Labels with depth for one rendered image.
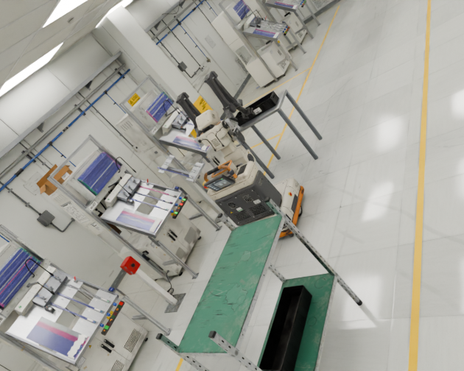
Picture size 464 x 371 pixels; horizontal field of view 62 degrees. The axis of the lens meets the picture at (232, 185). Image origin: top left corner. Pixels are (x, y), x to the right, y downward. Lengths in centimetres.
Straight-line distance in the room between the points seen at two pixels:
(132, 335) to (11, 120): 351
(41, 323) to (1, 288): 48
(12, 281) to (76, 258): 201
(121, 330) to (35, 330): 85
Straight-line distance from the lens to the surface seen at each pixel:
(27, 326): 416
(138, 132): 559
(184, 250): 498
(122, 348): 445
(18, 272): 421
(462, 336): 260
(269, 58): 829
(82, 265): 610
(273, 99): 456
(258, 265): 220
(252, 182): 363
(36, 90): 670
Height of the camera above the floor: 215
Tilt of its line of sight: 22 degrees down
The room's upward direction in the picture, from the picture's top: 43 degrees counter-clockwise
